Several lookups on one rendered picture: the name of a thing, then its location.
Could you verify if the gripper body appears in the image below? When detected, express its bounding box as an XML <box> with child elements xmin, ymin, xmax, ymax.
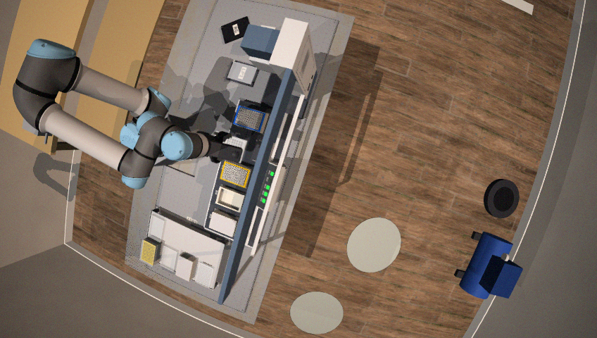
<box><xmin>197</xmin><ymin>131</ymin><xmax>223</xmax><ymax>159</ymax></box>

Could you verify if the beige open rectangular reservoir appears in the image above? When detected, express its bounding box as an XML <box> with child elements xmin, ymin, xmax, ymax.
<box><xmin>215</xmin><ymin>185</ymin><xmax>246</xmax><ymax>212</ymax></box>

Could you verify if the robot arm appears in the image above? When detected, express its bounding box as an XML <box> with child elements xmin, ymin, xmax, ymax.
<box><xmin>13</xmin><ymin>39</ymin><xmax>208</xmax><ymax>189</ymax></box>

